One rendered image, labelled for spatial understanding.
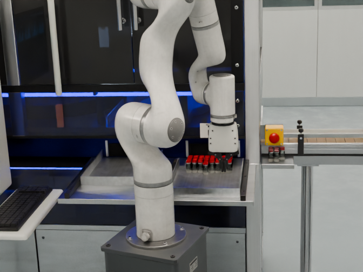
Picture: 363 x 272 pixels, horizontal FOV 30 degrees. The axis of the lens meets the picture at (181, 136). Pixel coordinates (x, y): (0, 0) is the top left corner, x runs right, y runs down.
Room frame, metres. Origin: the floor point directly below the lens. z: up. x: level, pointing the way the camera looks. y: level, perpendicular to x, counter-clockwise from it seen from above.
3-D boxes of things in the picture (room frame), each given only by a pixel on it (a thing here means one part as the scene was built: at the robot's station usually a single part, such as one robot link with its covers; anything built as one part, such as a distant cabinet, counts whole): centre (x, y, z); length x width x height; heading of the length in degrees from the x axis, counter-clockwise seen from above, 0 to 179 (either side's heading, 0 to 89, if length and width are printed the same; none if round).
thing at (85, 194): (2.46, 0.07, 0.87); 0.70 x 0.48 x 0.02; 82
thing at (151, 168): (1.97, 0.12, 1.16); 0.19 x 0.12 x 0.24; 47
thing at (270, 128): (2.59, -0.37, 0.99); 0.08 x 0.07 x 0.07; 172
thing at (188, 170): (2.48, -0.10, 0.90); 0.18 x 0.02 x 0.05; 82
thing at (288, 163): (2.62, -0.39, 0.87); 0.14 x 0.13 x 0.02; 172
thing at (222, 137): (2.20, -0.14, 1.11); 0.10 x 0.08 x 0.11; 82
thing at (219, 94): (2.21, -0.14, 1.25); 0.09 x 0.08 x 0.13; 47
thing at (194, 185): (2.39, -0.09, 0.90); 0.34 x 0.26 x 0.04; 172
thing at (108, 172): (2.55, 0.23, 0.90); 0.34 x 0.26 x 0.04; 172
